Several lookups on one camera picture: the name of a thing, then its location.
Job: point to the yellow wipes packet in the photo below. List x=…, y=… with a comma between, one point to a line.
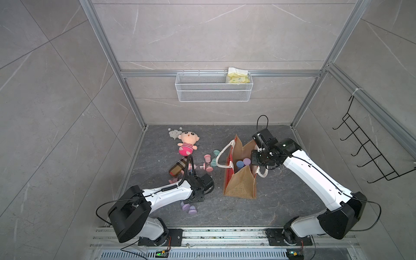
x=237, y=76

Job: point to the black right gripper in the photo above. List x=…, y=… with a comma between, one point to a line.
x=254, y=160

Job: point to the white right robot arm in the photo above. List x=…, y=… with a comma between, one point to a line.
x=343, y=207

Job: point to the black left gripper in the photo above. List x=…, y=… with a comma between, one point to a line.
x=202, y=197

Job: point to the black wire hook rack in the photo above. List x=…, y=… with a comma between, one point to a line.
x=370, y=149

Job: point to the pink plush doll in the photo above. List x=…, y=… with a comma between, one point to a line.
x=188, y=143

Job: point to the white wire wall basket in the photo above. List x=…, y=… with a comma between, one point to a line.
x=211, y=87

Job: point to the pink hourglass upright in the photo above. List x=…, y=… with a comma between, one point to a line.
x=207, y=158

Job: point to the purple hourglass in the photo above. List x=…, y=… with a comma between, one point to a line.
x=185, y=206
x=246, y=161
x=192, y=210

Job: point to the pink hourglass lying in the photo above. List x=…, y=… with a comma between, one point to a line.
x=199, y=167

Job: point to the white fluffy plush toy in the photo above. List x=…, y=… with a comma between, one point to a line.
x=175, y=133

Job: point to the plaid fabric pouch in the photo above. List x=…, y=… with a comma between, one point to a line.
x=179, y=167

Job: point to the green hourglass near bag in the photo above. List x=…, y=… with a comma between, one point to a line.
x=214, y=158

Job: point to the blue hourglass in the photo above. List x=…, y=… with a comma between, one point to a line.
x=240, y=164

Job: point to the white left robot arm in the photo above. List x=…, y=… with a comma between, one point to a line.
x=130, y=215

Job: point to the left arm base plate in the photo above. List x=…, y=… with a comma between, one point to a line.
x=172, y=237

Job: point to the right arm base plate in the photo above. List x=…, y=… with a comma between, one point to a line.
x=283, y=237

